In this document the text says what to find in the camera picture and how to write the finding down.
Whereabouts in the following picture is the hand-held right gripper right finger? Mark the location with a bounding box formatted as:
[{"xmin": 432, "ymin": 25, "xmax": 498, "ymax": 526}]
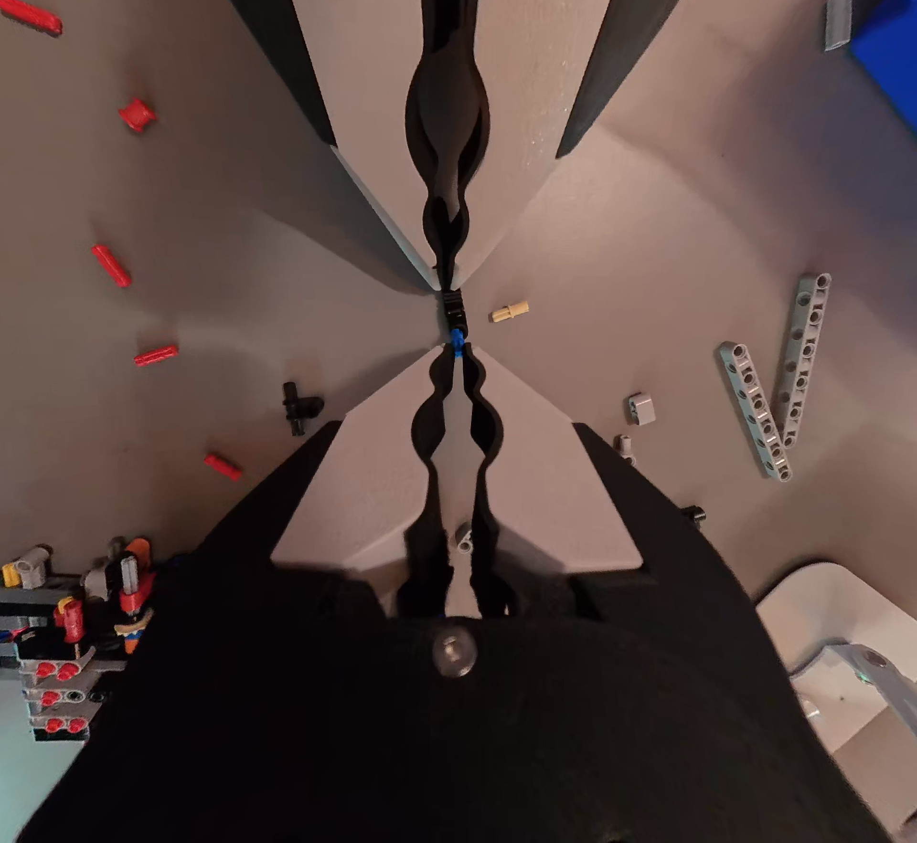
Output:
[{"xmin": 458, "ymin": 343, "xmax": 643, "ymax": 616}]

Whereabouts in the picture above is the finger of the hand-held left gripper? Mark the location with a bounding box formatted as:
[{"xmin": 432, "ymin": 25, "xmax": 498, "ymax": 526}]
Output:
[
  {"xmin": 268, "ymin": 0, "xmax": 459, "ymax": 294},
  {"xmin": 444, "ymin": 0, "xmax": 639, "ymax": 293}
]

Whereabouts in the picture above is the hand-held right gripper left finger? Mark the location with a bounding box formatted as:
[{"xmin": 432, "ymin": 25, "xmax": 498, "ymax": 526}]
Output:
[{"xmin": 271, "ymin": 345, "xmax": 454, "ymax": 615}]

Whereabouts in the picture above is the grey lego beam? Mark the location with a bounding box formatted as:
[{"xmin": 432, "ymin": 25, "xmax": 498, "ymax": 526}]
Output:
[
  {"xmin": 718, "ymin": 342, "xmax": 793, "ymax": 483},
  {"xmin": 777, "ymin": 273, "xmax": 832, "ymax": 448}
]

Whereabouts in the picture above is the long red lego axle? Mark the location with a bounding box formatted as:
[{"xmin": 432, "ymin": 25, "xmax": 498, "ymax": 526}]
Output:
[{"xmin": 0, "ymin": 0, "xmax": 64, "ymax": 37}]

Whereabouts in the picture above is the partly built lego vehicle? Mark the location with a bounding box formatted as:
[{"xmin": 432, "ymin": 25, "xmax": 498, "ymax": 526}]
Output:
[{"xmin": 0, "ymin": 535, "xmax": 159, "ymax": 744}]

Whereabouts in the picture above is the grey ribbed plastic piece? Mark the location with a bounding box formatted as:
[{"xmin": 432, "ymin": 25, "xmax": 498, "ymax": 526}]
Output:
[{"xmin": 824, "ymin": 0, "xmax": 855, "ymax": 53}]

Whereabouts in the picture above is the white metal book stand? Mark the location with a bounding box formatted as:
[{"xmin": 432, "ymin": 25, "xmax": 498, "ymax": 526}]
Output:
[{"xmin": 756, "ymin": 560, "xmax": 917, "ymax": 837}]

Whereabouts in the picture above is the blue storage bin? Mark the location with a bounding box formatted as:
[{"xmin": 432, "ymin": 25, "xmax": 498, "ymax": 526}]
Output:
[{"xmin": 849, "ymin": 0, "xmax": 917, "ymax": 135}]

